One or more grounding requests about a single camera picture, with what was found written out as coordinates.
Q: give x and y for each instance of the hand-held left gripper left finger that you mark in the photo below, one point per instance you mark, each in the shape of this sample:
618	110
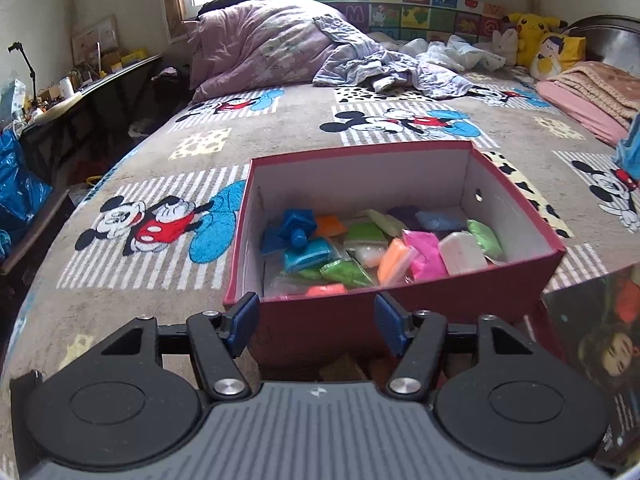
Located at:
242	321

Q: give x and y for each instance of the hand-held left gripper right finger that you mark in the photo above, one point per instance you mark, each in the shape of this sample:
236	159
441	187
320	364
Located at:
389	324

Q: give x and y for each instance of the red cardboard box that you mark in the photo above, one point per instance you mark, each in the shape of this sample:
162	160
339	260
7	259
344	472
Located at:
310	332

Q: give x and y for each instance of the pile of colourful clay packets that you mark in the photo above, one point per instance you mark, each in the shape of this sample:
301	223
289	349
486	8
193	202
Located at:
395	262

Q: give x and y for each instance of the brown cardboard piece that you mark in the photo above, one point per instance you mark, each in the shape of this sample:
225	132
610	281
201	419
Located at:
342	370

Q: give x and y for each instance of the blue plastic toy mould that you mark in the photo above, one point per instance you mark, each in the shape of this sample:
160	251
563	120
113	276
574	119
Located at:
292	230

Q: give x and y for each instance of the cartoon mouse printed blanket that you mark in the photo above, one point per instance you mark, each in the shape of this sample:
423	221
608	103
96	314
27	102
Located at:
280	120

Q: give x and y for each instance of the printed poster box lid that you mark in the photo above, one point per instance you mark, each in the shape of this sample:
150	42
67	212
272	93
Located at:
595	340

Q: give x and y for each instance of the blue plastic bag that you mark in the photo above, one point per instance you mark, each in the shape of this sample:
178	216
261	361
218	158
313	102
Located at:
20	185

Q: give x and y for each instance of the dark cluttered desk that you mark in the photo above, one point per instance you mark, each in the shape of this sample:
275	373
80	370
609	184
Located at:
95	105

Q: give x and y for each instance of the grey-blue crumpled clothing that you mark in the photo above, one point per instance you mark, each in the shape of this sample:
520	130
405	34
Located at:
370	62

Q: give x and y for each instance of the white crumpled cloth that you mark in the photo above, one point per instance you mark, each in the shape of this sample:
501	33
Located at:
452	52

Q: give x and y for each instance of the purple quilt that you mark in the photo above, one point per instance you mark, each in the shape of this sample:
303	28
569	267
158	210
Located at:
260	40

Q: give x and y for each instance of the yellow boxes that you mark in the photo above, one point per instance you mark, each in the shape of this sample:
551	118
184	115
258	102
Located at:
134	57

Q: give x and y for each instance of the pink folded blanket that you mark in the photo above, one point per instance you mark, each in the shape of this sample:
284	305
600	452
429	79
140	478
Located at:
580	110

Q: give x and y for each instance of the white roll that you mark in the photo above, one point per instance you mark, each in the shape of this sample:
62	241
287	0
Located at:
66	87

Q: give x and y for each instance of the blue fabric item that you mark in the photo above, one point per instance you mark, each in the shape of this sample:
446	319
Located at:
631	147

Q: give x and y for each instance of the white rabbit plush toy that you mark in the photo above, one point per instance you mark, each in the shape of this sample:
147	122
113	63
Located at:
505	45

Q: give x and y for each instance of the alphabet foam mat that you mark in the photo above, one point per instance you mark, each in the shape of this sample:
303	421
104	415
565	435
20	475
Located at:
400	10

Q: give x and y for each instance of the beige folded blanket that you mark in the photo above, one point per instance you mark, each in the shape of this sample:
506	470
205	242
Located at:
597	85

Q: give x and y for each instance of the yellow printed cushion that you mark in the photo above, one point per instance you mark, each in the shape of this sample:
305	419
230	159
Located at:
557	55

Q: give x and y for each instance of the dark cloth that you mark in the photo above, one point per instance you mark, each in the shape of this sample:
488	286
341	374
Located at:
235	0

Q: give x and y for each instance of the yellow mouse plush toy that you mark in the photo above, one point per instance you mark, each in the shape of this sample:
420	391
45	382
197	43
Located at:
532	27

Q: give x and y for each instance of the black clamp stand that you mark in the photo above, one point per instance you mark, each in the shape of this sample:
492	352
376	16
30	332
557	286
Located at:
31	67

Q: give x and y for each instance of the dark wooden headboard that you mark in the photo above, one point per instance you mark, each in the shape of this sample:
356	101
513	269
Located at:
607	35

